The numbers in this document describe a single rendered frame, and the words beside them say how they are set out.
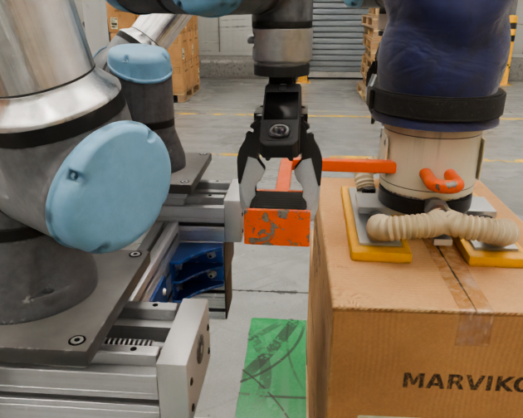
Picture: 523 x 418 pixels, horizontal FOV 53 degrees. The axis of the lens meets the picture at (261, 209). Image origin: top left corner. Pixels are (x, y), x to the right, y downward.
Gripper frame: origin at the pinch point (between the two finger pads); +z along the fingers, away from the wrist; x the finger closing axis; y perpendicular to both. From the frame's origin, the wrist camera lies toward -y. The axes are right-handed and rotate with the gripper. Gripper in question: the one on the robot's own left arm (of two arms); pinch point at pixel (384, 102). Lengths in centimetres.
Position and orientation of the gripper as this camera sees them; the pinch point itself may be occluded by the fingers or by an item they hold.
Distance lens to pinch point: 161.0
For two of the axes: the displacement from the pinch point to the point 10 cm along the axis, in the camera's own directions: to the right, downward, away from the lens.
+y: -0.9, 3.6, -9.3
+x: 10.0, 0.3, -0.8
